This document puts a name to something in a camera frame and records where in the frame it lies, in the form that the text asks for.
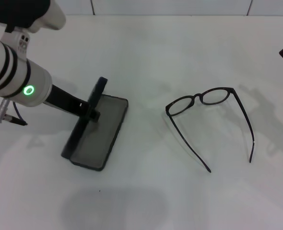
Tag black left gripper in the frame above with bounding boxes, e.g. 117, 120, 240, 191
44, 84, 102, 124

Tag black glasses case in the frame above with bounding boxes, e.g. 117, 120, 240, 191
61, 76, 129, 172

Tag black glasses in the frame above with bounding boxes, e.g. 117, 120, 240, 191
165, 86, 257, 173

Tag left gripper cable with plug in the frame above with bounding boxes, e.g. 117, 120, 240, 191
0, 98, 28, 127

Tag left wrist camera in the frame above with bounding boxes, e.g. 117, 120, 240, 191
0, 0, 67, 59

